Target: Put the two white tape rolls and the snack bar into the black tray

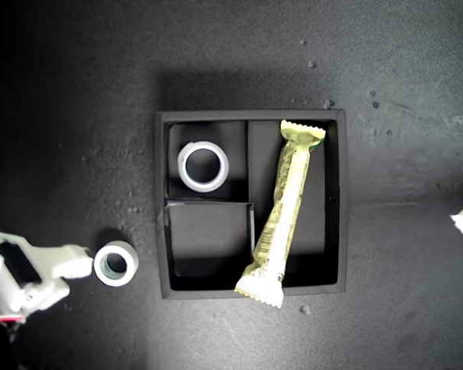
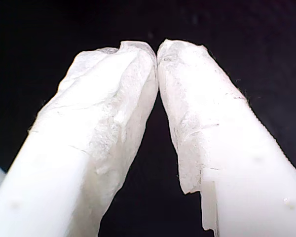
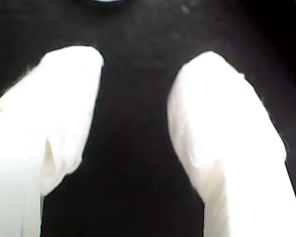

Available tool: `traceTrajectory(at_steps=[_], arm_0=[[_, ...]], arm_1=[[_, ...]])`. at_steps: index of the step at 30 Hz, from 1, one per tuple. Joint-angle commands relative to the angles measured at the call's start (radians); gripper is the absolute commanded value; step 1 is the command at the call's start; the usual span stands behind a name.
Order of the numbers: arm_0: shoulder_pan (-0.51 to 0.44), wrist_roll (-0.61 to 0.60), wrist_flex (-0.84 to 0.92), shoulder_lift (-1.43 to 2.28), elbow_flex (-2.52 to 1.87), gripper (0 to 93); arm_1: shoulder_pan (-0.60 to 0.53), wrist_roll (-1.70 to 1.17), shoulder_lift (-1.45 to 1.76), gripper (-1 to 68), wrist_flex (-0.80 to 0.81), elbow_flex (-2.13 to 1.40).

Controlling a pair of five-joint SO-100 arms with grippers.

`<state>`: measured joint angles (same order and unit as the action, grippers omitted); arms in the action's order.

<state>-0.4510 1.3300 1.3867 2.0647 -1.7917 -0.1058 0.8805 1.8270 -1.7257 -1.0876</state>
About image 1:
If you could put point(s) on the plain white tape roll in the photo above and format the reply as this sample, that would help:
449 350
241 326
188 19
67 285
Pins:
202 187

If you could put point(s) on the white tape roll green core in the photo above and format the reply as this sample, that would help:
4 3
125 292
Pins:
98 266

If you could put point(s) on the black compartment tray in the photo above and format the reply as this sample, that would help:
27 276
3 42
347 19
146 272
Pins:
208 239

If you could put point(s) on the yellow wrapped snack bar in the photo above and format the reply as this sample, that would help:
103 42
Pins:
289 192

